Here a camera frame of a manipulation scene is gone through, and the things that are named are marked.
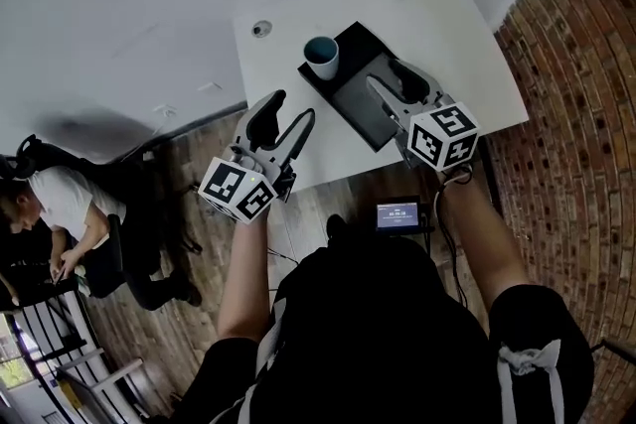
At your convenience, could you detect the black tray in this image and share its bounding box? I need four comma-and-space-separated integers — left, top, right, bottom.
296, 20, 434, 153

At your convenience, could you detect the black cable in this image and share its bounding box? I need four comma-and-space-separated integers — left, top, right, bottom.
419, 171, 472, 310

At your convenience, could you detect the black metal railing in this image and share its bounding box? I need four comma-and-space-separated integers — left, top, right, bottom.
0, 285, 90, 363

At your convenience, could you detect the white fabric strap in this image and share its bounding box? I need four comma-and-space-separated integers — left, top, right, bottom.
498, 339, 566, 424

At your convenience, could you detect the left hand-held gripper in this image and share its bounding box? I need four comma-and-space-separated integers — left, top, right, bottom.
198, 89, 317, 225

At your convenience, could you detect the teal cup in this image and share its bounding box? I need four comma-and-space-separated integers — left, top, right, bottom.
303, 36, 341, 80

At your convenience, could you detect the small screen device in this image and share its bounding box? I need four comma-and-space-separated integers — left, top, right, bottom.
375, 196, 425, 235

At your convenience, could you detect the person's black shirt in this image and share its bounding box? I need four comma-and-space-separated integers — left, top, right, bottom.
171, 212, 596, 424

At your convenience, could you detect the person's right forearm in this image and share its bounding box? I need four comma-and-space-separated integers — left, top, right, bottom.
436, 166, 531, 314

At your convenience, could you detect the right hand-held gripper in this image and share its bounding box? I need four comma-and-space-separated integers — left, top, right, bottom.
366, 59, 481, 173

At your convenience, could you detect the person's left forearm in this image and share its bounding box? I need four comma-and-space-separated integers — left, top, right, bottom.
217, 208, 280, 344

